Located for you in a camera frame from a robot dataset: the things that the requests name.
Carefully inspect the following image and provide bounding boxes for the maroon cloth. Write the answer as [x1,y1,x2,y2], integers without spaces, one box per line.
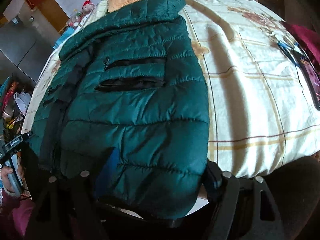
[281,21,320,72]

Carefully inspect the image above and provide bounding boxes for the dark phone on bed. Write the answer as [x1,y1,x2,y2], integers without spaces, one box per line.
[293,50,319,111]

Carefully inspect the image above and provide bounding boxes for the person's left hand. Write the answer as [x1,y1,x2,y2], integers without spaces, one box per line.
[1,154,24,198]

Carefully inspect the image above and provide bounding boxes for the blue box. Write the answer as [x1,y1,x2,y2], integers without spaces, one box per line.
[53,27,75,49]

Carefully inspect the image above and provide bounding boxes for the plush toy with red hat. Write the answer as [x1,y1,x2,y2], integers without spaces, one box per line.
[82,0,95,14]

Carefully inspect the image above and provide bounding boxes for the dark green puffer jacket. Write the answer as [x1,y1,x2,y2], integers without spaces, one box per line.
[29,0,209,219]

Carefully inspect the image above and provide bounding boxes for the grey wardrobe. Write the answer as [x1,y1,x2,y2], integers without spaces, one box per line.
[0,16,53,87]

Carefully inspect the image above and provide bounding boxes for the blue cable on bed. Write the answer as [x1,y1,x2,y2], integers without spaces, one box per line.
[275,39,302,68]

